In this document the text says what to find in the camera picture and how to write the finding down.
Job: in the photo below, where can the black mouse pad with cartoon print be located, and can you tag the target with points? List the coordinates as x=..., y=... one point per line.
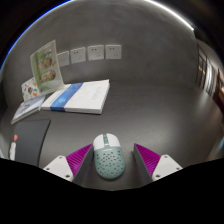
x=31, y=140

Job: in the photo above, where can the white ceiling light strip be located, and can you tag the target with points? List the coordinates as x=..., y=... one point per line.
x=173, y=14

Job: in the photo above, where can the white and green perforated mouse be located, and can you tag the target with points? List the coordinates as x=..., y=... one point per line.
x=108, y=160

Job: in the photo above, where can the grey striped magazine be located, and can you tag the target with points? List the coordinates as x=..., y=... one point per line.
x=28, y=108

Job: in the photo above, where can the green menu sign stand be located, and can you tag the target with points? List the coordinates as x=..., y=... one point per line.
x=46, y=68

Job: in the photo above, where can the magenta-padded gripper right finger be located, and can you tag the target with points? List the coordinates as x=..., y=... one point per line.
x=167, y=165

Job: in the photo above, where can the white book with blue band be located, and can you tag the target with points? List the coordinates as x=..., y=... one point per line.
x=83, y=96

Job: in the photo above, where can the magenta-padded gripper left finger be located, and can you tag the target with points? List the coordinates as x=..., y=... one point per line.
x=59, y=166

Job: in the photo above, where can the white card with colourful pictures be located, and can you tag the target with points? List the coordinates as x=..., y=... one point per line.
x=29, y=90

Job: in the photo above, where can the white wall socket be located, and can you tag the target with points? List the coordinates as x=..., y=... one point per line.
x=63, y=59
x=78, y=55
x=113, y=51
x=96, y=52

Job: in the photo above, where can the dark framed glass partition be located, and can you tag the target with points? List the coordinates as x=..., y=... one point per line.
x=210, y=76

